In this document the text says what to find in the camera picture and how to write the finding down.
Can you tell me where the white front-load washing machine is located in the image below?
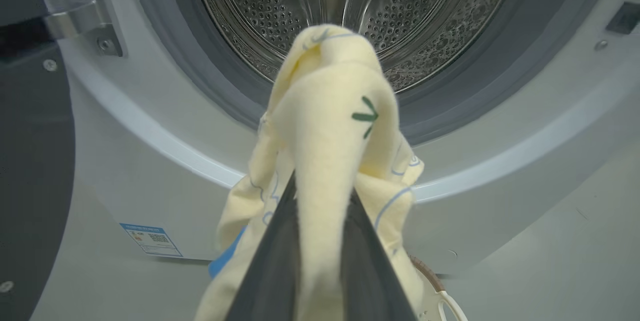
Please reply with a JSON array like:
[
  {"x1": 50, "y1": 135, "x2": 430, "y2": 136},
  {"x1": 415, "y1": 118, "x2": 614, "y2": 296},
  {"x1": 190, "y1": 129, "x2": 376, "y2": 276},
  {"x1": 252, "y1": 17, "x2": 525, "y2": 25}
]
[{"x1": 25, "y1": 0, "x2": 640, "y2": 277}]

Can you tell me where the blue cloth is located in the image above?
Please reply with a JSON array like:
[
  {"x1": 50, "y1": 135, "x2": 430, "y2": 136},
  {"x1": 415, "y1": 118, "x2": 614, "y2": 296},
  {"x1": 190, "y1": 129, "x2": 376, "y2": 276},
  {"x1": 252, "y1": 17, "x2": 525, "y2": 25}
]
[{"x1": 208, "y1": 226, "x2": 248, "y2": 279}]

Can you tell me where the black glass washing machine door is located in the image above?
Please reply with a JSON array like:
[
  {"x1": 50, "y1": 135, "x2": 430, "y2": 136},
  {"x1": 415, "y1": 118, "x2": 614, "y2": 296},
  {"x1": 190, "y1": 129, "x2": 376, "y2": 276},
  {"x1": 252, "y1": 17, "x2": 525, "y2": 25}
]
[{"x1": 0, "y1": 0, "x2": 76, "y2": 321}]

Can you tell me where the blue energy label sticker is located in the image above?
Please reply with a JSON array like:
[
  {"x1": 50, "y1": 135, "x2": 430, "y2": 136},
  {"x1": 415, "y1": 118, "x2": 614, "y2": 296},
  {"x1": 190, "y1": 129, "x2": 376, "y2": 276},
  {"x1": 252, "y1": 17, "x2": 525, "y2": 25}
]
[{"x1": 119, "y1": 222, "x2": 184, "y2": 258}]

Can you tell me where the cream laundry basket brown rim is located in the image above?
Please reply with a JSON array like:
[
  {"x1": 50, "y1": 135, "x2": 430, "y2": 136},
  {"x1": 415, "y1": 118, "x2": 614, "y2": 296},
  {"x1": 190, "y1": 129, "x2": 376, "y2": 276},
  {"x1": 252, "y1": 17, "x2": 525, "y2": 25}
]
[{"x1": 407, "y1": 253, "x2": 468, "y2": 321}]

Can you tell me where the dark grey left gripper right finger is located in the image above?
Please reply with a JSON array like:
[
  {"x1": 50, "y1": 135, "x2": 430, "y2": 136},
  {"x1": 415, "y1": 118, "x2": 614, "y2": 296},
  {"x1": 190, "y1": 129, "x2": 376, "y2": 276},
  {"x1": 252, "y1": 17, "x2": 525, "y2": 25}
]
[{"x1": 340, "y1": 186, "x2": 418, "y2": 321}]

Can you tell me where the perforated steel drum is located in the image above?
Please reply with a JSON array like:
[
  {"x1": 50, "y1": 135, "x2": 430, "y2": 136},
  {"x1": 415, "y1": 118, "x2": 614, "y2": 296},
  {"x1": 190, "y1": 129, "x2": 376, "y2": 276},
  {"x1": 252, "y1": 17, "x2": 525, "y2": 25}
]
[{"x1": 190, "y1": 0, "x2": 521, "y2": 94}]

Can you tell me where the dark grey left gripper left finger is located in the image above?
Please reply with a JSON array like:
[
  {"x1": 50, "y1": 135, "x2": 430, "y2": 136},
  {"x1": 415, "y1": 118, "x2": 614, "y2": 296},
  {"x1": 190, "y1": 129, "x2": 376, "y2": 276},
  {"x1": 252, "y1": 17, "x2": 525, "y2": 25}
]
[{"x1": 225, "y1": 171, "x2": 301, "y2": 321}]

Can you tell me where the cream printed garment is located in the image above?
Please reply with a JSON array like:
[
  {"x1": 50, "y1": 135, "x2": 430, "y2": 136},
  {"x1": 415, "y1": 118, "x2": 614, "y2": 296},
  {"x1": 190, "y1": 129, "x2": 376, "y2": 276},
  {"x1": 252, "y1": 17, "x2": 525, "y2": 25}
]
[{"x1": 194, "y1": 23, "x2": 426, "y2": 321}]

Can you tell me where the metal door hinge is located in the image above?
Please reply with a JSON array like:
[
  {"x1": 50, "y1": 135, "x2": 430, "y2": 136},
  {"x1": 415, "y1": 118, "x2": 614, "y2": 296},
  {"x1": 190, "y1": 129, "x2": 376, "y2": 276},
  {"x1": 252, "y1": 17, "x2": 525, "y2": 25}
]
[{"x1": 42, "y1": 0, "x2": 123, "y2": 57}]

